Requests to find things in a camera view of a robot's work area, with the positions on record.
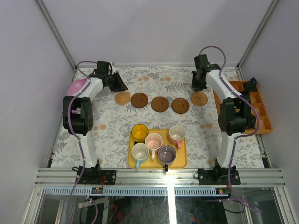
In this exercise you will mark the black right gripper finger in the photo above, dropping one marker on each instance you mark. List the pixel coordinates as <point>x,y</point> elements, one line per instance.
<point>194,81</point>
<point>202,84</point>

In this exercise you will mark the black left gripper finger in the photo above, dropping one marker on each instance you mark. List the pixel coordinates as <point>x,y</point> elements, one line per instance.
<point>119,80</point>
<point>118,88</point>

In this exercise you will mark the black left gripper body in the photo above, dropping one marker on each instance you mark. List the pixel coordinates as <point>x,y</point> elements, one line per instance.
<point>116,81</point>

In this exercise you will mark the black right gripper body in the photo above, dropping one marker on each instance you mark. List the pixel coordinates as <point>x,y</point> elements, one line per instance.
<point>196,83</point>

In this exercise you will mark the woven rattan coaster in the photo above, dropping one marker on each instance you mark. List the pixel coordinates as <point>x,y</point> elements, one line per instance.
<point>122,98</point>
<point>199,98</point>

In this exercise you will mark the brown wooden coaster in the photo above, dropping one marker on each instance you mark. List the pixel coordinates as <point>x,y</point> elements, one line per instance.
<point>139,100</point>
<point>160,104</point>
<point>180,105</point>

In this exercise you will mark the salmon pink mug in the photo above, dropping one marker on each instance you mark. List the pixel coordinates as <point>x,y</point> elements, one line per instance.
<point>176,136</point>

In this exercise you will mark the purple black-handled mug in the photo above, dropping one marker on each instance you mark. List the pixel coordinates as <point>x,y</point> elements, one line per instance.
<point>166,156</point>

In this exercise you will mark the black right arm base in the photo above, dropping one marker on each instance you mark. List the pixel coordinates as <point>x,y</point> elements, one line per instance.
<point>218,176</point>

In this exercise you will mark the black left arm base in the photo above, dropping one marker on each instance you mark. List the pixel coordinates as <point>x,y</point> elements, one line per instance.
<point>97,176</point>

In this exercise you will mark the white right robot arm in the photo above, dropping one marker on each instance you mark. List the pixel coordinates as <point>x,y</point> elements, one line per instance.
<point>235,110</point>

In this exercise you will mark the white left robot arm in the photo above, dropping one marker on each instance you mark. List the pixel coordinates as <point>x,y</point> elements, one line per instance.
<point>77,106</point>

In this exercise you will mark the pink star-patterned cloth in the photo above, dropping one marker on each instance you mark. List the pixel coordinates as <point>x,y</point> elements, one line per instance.
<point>76,86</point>

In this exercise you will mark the floral patterned table mat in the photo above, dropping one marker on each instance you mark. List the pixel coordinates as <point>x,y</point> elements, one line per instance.
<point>113,122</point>

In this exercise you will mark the yellow glass mug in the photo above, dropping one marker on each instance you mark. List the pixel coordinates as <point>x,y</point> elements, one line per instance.
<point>139,133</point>

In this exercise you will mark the dark green rolled tie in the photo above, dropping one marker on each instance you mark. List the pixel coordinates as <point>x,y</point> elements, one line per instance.
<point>250,85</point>

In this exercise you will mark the light pink mug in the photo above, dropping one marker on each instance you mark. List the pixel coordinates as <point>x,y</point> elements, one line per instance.
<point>153,141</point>

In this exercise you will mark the yellow plastic tray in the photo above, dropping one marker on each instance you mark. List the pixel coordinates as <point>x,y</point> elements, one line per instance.
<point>179,163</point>

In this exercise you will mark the orange wooden divided tray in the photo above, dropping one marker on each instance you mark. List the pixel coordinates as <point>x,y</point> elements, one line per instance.
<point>256,101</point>

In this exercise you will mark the white blue-handled mug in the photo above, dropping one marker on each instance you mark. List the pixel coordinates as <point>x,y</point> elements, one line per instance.
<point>140,153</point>

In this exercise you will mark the aluminium frame rail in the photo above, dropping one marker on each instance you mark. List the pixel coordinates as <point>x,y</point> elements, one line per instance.
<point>126,177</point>

